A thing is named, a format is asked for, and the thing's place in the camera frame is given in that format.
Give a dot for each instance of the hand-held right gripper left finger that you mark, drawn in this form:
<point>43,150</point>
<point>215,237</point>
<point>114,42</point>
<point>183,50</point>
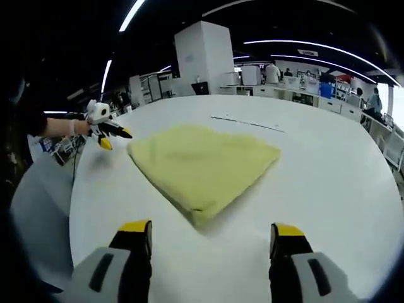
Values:
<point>132,268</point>

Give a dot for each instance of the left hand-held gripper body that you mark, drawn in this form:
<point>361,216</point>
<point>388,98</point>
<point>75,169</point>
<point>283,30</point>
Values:
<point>98,113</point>

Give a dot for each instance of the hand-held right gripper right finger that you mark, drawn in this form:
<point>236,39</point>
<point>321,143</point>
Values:
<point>284,268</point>

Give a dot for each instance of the yellow garment with grey blue sleeves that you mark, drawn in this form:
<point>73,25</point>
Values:
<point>205,164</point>

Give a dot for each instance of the person's left hand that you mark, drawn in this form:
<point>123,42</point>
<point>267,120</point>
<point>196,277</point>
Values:
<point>79,128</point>

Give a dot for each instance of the ceiling light strip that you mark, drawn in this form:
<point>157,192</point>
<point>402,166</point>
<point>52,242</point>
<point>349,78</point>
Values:
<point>131,15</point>
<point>325,63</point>
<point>315,46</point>
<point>106,75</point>

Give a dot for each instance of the person's dark patterned clothing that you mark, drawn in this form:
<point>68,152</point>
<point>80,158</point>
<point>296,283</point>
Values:
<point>19,148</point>

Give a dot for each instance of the black box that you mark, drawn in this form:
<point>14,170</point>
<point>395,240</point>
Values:
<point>199,88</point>

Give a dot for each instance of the light grey chair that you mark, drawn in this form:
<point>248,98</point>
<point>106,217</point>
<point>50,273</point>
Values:
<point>41,221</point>

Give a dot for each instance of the white square pillar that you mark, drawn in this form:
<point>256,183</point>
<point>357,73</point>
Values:
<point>205,53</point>

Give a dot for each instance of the white mesh chair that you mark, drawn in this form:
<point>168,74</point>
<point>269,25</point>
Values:
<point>394,148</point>

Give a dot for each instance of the white cabinet row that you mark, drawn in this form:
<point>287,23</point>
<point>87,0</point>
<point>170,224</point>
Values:
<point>284,93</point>

